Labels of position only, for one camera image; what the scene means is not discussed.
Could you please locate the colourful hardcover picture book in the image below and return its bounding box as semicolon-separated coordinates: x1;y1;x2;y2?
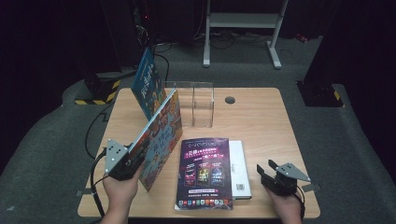
129;88;184;193

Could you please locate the black equipment tower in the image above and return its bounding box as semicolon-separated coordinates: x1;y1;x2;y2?
132;0;157;69

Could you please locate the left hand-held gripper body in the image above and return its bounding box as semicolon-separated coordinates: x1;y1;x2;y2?
104;138;138;181

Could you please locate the right hand-held gripper black cable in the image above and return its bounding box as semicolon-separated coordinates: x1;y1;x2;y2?
294;185;307;220

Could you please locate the grey tape piece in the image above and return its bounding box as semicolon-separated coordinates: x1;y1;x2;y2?
76;188;96;198
303;183;321;193

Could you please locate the thin blue picture book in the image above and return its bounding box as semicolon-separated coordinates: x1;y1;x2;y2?
130;46;168;122

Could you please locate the person's left hand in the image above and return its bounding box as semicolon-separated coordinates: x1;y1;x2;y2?
102;164;144;216

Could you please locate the white metal stand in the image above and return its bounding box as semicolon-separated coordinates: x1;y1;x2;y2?
203;0;289;70

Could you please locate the left hand-held gripper black cable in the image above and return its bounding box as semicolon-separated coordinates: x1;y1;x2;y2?
90;147;108;218

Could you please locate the person's right hand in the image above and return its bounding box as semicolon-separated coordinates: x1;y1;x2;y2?
264;186;303;220

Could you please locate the bundle of black floor cables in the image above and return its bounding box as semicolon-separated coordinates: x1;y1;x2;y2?
194;29;272;50

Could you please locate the hand-held gripper black cable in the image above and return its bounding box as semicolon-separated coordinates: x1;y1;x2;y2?
90;147;108;218
294;185;307;220

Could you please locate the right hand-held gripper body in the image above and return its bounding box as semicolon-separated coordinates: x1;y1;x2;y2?
264;161;312;197

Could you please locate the clear acrylic book rack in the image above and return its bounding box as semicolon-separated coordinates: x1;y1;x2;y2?
164;80;215;129

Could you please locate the thick white book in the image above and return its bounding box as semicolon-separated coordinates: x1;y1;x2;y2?
228;139;252;200

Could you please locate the black base with hazard stripes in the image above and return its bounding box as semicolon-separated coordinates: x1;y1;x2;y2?
297;81;345;108
74;73;121;105

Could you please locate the purple magazine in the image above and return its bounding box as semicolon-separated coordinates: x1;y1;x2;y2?
175;137;234;211

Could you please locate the black floor cable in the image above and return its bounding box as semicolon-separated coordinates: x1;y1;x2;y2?
84;102;115;161

